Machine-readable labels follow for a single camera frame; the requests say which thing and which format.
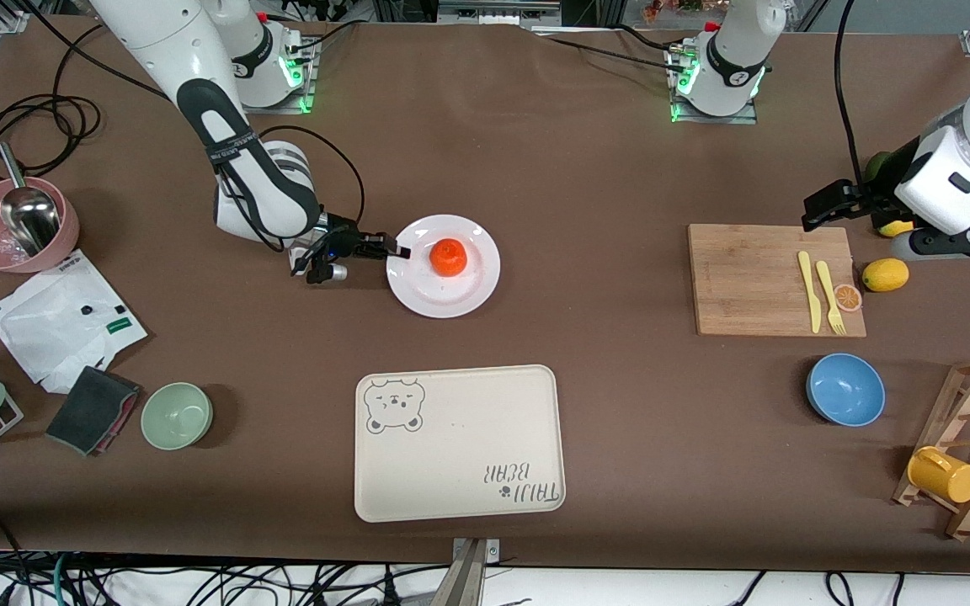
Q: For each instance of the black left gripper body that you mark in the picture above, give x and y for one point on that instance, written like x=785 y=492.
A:
x=871 y=199

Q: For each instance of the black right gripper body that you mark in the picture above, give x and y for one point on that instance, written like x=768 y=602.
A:
x=345 y=242

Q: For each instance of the orange mandarin fruit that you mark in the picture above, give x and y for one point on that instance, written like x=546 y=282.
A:
x=449 y=257

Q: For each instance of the white round plate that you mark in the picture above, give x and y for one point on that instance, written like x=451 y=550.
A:
x=443 y=295

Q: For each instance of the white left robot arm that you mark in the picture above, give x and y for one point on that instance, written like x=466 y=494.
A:
x=952 y=181

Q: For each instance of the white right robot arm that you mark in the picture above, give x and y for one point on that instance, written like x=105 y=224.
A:
x=266 y=194

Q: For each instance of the green avocado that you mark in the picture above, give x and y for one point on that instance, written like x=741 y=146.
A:
x=875 y=166

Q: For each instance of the yellow mango fruit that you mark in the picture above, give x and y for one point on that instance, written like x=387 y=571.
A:
x=896 y=229

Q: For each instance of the yellow plastic fork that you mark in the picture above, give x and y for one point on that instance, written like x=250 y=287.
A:
x=828 y=290

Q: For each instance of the yellow lemon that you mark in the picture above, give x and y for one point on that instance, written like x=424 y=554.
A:
x=885 y=274

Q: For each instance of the yellow plastic knife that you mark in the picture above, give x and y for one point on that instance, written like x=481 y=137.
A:
x=811 y=295

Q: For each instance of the orange slice toy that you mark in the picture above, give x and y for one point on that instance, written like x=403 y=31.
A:
x=848 y=297

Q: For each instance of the wooden cutting board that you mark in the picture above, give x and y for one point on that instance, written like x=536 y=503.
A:
x=746 y=286

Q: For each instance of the blue bowl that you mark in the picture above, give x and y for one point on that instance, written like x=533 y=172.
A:
x=845 y=390

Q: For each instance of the beige bear print tray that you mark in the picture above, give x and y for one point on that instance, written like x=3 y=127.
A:
x=468 y=454

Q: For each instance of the wooden cup rack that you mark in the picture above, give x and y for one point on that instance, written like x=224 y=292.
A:
x=965 y=396

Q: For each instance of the light green bowl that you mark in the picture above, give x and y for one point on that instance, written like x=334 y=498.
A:
x=176 y=416

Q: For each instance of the yellow mug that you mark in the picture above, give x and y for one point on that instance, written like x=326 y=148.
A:
x=944 y=475

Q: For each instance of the white plastic bag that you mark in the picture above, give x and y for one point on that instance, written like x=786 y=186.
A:
x=55 y=337

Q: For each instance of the dark grey folded cloth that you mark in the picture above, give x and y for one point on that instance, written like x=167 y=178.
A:
x=91 y=411

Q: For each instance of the metal scoop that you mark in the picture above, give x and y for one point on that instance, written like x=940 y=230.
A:
x=29 y=215

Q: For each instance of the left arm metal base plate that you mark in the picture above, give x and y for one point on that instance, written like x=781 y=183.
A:
x=746 y=119

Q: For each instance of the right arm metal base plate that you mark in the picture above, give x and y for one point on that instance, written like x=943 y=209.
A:
x=237 y=105

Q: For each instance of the aluminium frame profile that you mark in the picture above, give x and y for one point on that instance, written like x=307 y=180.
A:
x=498 y=12

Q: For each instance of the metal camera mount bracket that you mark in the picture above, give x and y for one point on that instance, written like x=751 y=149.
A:
x=468 y=576

